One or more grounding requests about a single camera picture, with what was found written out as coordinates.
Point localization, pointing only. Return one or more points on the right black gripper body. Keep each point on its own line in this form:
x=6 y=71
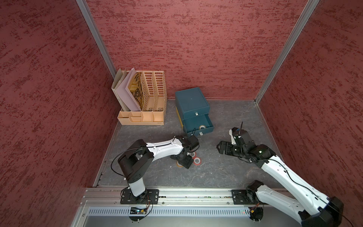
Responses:
x=233 y=150

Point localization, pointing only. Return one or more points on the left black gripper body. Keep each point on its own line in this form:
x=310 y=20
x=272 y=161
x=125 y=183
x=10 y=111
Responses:
x=184 y=160

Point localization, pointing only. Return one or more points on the teal drawer cabinet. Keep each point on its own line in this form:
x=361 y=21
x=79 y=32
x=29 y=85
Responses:
x=193 y=110

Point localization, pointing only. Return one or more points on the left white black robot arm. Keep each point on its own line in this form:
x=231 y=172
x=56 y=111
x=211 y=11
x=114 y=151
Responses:
x=136 y=160

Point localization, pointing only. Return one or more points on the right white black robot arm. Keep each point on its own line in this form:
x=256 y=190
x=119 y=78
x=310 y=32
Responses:
x=308 y=206

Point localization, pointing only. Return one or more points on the beige plastic file organizer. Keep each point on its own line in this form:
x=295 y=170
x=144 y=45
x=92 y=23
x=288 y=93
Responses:
x=155 y=100

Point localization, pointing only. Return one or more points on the yellow patterned book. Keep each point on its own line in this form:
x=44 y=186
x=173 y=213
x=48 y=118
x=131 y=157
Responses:
x=135 y=87

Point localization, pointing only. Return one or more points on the pink folder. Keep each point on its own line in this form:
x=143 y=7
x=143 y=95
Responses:
x=125 y=94

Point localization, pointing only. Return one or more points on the beige folder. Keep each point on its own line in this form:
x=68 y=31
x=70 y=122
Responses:
x=119 y=77

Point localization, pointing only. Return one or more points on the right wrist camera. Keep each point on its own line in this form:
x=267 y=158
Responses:
x=232 y=137

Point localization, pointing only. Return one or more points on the aluminium front rail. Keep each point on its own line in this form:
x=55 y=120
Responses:
x=168 y=197

